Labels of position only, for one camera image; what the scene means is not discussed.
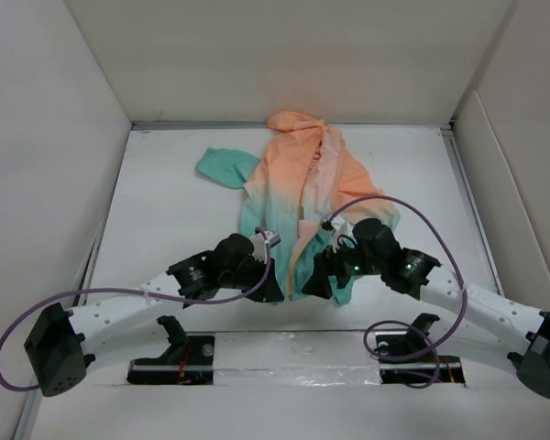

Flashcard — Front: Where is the orange and teal gradient jacket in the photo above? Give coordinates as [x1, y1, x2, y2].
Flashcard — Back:
[195, 111, 400, 301]

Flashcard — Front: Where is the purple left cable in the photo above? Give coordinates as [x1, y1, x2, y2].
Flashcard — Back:
[0, 226, 276, 391]

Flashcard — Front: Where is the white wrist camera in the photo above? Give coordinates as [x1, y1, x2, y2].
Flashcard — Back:
[249, 230, 281, 260]
[320, 216, 349, 250]

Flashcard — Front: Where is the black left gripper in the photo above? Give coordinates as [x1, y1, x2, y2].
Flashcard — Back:
[219, 254, 282, 303]

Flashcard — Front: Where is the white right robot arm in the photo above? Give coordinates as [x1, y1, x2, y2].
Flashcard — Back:
[302, 218, 550, 400]

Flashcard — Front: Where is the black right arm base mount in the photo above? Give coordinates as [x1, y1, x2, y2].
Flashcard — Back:
[374, 313, 466, 388]

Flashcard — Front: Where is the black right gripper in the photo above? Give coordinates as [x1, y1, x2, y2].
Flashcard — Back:
[301, 234, 384, 300]

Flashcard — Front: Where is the clear plastic taped strip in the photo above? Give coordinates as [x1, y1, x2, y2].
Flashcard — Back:
[213, 331, 380, 387]

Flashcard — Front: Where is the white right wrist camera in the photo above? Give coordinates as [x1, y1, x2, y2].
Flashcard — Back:
[320, 216, 349, 250]

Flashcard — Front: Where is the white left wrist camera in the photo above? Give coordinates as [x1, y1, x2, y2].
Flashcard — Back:
[249, 230, 281, 260]

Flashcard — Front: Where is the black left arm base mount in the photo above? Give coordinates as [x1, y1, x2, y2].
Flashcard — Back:
[126, 316, 215, 386]

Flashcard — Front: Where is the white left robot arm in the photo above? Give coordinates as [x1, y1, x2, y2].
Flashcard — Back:
[24, 229, 283, 397]

